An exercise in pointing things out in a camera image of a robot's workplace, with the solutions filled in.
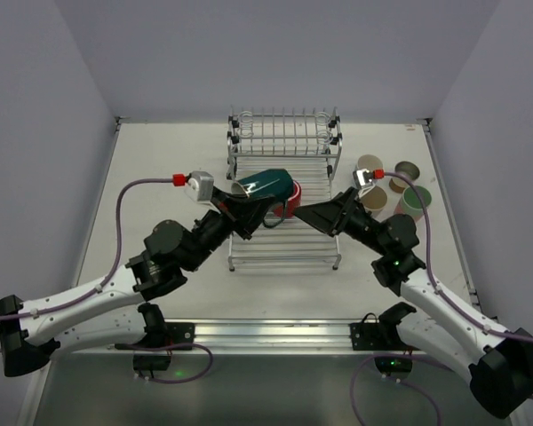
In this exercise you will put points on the cream and brown cup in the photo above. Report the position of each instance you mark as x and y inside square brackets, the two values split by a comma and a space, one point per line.
[407, 169]

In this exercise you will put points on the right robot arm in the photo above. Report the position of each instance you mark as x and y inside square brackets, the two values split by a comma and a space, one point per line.
[496, 363]

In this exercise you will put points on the light green tumbler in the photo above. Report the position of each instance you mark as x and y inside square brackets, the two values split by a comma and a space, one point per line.
[418, 199]

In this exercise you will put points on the dark green mug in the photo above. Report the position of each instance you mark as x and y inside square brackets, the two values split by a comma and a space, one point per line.
[271, 182]

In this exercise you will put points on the aluminium mounting rail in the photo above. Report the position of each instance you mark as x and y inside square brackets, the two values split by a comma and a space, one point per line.
[246, 336]

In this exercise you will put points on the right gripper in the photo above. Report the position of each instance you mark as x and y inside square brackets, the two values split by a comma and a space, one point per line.
[343, 213]

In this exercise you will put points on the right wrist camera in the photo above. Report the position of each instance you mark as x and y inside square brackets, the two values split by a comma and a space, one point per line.
[366, 179]

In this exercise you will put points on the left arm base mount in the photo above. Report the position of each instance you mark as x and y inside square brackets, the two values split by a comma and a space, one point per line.
[148, 354]

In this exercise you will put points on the red mug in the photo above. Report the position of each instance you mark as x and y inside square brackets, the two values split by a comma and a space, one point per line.
[285, 209]

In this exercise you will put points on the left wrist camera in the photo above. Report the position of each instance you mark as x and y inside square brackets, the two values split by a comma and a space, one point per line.
[199, 187]

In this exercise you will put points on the sage green mug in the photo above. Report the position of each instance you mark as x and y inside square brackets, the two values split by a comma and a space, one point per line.
[238, 189]

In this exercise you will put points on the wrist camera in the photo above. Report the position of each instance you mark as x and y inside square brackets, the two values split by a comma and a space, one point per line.
[199, 187]
[366, 179]

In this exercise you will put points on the pink tumbler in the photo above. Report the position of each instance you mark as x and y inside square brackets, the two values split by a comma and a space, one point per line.
[401, 207]

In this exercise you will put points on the silver wire dish rack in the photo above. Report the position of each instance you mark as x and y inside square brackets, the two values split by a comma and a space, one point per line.
[293, 156]

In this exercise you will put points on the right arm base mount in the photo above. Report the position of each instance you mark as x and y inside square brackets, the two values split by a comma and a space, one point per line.
[379, 333]

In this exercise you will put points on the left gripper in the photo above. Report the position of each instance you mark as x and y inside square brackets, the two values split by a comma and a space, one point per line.
[234, 214]

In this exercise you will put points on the light blue mug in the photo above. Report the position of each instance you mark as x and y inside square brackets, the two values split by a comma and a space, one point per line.
[355, 178]

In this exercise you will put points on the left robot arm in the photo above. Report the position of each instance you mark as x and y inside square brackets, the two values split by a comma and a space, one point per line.
[30, 330]

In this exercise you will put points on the beige tumbler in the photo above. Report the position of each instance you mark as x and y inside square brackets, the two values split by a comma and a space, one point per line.
[374, 201]

